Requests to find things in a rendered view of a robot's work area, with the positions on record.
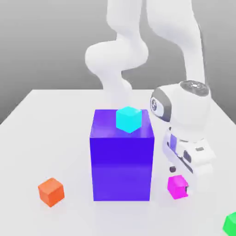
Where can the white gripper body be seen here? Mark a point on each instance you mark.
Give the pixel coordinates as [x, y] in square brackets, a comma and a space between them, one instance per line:
[181, 164]

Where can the small magenta cube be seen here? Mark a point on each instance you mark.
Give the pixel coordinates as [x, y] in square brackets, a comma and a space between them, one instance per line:
[177, 188]

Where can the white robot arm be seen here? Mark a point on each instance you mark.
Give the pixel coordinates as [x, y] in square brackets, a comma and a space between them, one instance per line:
[118, 55]

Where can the small cyan cube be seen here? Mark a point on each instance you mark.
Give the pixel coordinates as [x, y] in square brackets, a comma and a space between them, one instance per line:
[128, 119]

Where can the small green cube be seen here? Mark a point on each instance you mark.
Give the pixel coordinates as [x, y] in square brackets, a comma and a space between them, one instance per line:
[230, 225]

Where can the small orange cube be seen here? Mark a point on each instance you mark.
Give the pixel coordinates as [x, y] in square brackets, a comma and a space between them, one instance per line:
[50, 192]

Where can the large purple box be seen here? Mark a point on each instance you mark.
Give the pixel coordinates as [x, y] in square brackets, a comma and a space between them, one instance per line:
[121, 166]

